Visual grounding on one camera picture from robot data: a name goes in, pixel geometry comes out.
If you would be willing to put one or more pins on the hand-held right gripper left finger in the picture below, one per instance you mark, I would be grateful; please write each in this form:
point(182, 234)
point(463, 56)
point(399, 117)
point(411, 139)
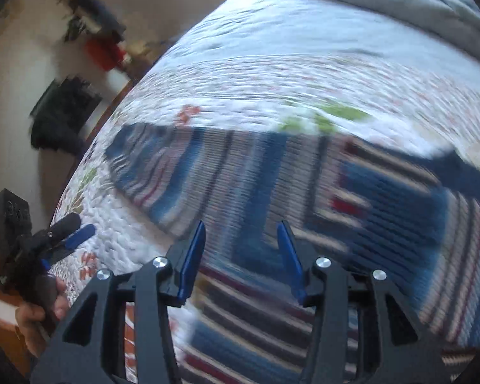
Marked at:
point(192, 262)

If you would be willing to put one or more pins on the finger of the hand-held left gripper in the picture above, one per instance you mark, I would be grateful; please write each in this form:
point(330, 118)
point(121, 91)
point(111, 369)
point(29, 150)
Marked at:
point(66, 223)
point(80, 235)

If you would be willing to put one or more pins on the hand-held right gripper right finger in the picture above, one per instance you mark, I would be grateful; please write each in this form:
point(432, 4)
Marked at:
point(290, 262)

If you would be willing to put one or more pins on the blue striped knitted sweater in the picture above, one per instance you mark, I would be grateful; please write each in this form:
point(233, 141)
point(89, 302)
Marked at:
point(344, 208)

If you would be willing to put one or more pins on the person's left hand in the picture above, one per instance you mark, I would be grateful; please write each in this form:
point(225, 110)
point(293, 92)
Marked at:
point(62, 304)

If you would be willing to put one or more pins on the dark hanging cloth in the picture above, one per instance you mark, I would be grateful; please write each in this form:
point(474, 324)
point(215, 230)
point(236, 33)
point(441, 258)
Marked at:
point(62, 116)

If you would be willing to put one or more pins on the red object on shelf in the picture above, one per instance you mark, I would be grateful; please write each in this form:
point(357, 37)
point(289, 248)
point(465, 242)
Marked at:
point(102, 54)

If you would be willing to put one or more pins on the white floral quilt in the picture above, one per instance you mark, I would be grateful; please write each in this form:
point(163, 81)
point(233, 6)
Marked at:
point(284, 68)

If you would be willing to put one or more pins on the black object on shelf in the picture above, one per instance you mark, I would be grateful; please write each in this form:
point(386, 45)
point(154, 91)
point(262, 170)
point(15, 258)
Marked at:
point(92, 12)

